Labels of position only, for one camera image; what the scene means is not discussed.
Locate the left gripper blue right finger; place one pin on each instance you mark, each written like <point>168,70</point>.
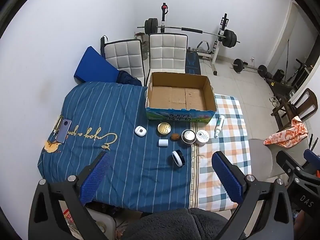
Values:
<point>230,176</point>

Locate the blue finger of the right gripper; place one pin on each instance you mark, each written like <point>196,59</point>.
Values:
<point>311,158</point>
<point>288,165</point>

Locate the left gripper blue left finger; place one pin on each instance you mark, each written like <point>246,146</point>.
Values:
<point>91,177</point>

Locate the white spray bottle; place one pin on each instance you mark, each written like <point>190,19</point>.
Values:
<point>219,125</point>

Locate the silver metal filter basket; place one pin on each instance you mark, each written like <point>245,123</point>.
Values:
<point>188,136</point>

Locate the brown walnut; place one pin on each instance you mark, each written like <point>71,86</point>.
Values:
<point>175,137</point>

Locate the white earbuds case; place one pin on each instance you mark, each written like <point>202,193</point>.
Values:
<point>140,131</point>

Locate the small white cylinder cap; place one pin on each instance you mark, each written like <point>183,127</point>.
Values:
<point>163,142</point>

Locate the gold round tin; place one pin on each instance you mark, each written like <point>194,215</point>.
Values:
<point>164,128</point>

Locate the orange patterned cloth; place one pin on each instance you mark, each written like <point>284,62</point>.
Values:
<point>289,137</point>

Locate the grey stool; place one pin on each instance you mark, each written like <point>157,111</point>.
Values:
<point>263,158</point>

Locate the plaid checked cloth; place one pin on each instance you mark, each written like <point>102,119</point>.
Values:
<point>227,145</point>

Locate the dark wooden chair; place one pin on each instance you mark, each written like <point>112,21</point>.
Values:
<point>305,107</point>

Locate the blue striped cloth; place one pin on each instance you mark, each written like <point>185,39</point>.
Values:
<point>142,176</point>

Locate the purple smartphone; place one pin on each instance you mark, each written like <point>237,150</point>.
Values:
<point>63,131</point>

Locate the open cardboard box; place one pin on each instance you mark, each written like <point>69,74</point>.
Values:
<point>180,97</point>

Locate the barbell on floor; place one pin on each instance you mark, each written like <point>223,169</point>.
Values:
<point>239,66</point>

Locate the dark blue garment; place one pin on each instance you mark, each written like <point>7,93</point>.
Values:
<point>125,78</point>

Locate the blue bench pad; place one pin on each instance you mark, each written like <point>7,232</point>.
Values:
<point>192,63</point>

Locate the blue foam cushion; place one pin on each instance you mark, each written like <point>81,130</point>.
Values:
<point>94,68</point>

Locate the white weight bench rack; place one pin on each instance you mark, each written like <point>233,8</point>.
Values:
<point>212,55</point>

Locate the left white padded chair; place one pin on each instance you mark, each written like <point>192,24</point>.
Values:
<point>124,55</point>

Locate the white padded chair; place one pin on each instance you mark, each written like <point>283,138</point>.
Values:
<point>167,52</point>
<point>124,55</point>

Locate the barbell on rack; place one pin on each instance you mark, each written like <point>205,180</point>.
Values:
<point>228,38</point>

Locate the right white padded chair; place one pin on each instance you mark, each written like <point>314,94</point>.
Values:
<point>167,52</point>

